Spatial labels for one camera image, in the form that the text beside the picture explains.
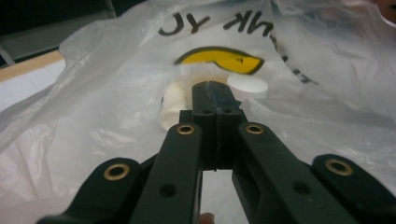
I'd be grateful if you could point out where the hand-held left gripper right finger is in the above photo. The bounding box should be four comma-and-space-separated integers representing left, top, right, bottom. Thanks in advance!
211, 80, 248, 172

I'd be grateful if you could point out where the white pill bottle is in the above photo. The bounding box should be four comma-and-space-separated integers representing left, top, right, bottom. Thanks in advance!
226, 74, 269, 101

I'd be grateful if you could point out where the white board table cover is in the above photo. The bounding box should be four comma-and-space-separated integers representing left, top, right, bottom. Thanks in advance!
0, 59, 68, 113

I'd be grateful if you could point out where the wooden table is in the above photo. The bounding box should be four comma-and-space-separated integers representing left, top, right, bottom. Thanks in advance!
0, 49, 65, 84

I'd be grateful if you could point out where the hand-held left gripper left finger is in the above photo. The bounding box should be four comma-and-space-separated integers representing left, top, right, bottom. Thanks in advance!
179, 80, 219, 172

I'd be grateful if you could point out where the clear smiley plastic bag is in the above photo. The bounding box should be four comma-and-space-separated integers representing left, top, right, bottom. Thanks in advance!
0, 0, 396, 224

